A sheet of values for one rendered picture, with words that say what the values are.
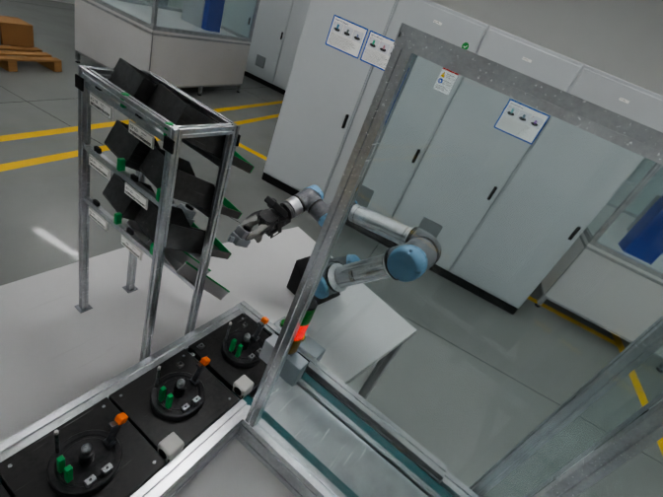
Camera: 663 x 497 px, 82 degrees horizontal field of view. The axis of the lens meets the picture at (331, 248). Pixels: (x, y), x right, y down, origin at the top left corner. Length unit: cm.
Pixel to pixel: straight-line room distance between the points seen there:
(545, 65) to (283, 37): 610
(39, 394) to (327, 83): 351
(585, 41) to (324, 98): 538
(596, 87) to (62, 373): 381
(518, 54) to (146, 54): 452
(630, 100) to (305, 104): 280
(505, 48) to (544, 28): 458
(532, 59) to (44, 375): 369
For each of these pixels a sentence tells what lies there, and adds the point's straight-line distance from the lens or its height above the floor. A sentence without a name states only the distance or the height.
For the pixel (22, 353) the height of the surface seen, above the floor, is 86.
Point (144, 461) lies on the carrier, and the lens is 113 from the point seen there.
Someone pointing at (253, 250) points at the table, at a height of 86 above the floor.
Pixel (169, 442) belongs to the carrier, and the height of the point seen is 99.
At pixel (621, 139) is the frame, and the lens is 59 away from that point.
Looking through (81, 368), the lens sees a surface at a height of 86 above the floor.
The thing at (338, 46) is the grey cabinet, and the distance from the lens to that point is 410.
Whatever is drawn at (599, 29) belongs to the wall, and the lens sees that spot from 846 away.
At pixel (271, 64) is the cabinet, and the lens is 905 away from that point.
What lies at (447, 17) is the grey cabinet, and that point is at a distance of 387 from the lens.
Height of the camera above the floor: 198
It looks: 31 degrees down
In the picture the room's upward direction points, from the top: 23 degrees clockwise
